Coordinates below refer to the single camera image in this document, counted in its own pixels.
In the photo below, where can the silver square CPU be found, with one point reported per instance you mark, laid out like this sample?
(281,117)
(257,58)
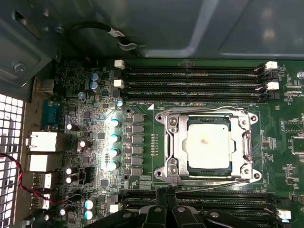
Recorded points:
(213,154)

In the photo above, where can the CPU socket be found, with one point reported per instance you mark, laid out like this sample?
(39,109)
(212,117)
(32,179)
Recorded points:
(159,117)

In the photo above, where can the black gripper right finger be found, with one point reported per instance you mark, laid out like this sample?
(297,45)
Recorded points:
(183,218)

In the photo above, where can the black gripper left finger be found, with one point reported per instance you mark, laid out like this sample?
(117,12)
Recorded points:
(152,218)

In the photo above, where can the silver rear port block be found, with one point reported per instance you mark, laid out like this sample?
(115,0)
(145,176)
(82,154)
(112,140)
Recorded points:
(42,141)
(42,162)
(42,180)
(40,201)

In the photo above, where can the blue rear port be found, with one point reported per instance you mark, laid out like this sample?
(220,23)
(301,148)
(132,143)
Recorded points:
(52,115)

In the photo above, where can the RAM slot with black clips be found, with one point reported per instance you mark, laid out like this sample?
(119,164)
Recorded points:
(213,195)
(190,94)
(190,76)

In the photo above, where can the green motherboard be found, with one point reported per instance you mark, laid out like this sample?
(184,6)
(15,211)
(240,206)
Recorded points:
(270,114)

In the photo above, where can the RAM slot with white clips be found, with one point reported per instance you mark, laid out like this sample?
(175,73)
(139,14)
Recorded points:
(213,207)
(190,69)
(190,85)

